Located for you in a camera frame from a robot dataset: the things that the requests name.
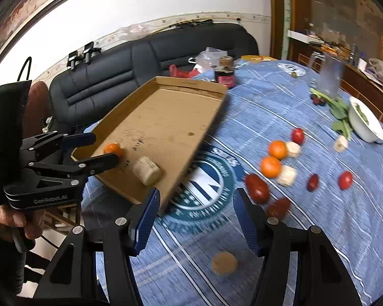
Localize orange mandarin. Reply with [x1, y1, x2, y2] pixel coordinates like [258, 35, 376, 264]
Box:
[260, 156, 282, 178]
[104, 143, 124, 159]
[268, 140, 288, 160]

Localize beige yam chunk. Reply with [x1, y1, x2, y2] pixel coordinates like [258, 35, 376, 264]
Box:
[133, 156, 162, 186]

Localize white yam chunk cube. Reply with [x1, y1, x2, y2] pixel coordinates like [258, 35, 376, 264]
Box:
[277, 165, 297, 186]

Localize small dark red jujube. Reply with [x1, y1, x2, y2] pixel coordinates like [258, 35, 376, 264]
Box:
[306, 173, 319, 192]

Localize red tomato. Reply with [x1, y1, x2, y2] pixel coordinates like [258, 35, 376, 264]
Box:
[338, 171, 353, 191]
[291, 128, 304, 146]

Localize large dark red jujube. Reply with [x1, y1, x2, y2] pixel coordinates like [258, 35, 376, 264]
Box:
[266, 198, 291, 220]

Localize white yam chunk large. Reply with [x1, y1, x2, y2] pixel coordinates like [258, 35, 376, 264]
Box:
[211, 251, 238, 276]

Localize person left hand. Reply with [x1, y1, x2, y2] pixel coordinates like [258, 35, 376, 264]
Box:
[0, 205, 45, 243]

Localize black leather sofa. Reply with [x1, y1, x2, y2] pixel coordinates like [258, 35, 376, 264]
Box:
[50, 22, 259, 133]

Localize brown cardboard tray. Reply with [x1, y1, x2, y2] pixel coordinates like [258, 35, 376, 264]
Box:
[71, 76, 228, 213]

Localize white yam chunk small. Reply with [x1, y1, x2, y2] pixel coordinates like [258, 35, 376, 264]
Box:
[285, 142, 301, 158]

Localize black clips on sofa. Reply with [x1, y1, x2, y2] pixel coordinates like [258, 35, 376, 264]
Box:
[67, 42, 101, 71]

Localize blue plaid tablecloth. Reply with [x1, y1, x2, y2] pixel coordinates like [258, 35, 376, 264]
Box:
[81, 58, 383, 306]

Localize white yam chunk far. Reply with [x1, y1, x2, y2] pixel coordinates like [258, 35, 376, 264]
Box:
[333, 135, 349, 153]

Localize red plastic bag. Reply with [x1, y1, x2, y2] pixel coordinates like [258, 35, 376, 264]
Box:
[169, 64, 200, 79]

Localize dark plums cluster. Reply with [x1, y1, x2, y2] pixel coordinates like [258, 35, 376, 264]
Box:
[310, 94, 327, 106]

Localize dark jam jar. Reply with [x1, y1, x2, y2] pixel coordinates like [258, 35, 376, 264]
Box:
[214, 56, 236, 89]

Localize green leafy vegetable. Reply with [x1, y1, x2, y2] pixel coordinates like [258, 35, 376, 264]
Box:
[310, 88, 353, 141]

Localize white bowl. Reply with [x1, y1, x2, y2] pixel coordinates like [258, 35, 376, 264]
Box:
[348, 96, 383, 143]

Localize yellow packet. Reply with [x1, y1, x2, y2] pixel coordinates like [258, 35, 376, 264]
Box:
[241, 55, 276, 63]

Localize clear plastic bag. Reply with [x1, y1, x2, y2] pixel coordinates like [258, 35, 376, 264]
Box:
[188, 47, 228, 73]

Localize clear glass pitcher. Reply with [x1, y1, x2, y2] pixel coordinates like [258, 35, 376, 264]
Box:
[307, 51, 344, 98]

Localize wooden sideboard cabinet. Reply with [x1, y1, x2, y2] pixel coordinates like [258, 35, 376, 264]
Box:
[269, 0, 383, 128]

